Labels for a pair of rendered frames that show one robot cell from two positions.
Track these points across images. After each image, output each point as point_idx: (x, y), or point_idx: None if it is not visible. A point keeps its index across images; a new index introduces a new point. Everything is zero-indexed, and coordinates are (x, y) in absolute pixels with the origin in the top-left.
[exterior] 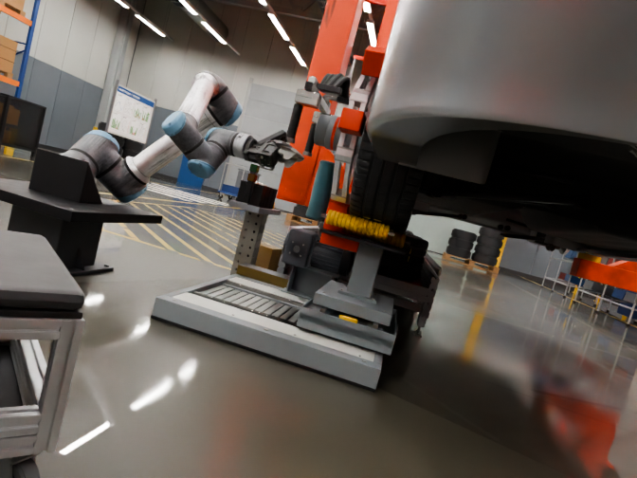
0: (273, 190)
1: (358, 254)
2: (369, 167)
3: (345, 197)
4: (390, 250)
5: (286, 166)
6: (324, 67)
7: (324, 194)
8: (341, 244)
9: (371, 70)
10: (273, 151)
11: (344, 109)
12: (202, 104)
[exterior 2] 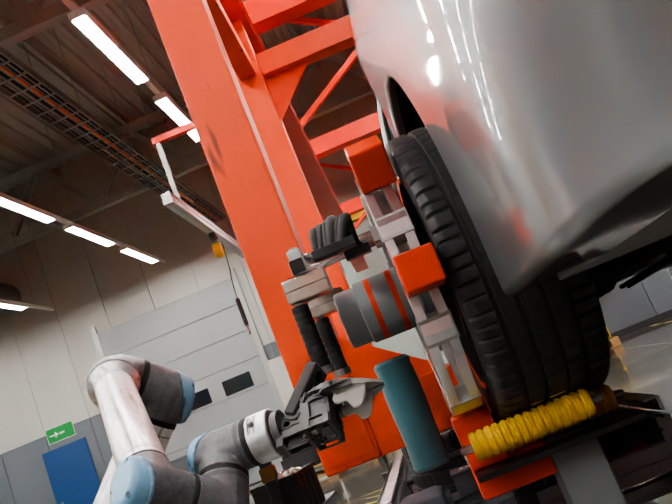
0: (308, 467)
1: (564, 472)
2: (498, 320)
3: (479, 396)
4: (617, 428)
5: (365, 416)
6: (262, 231)
7: (423, 415)
8: (523, 476)
9: (376, 179)
10: (327, 407)
11: (397, 260)
12: (144, 418)
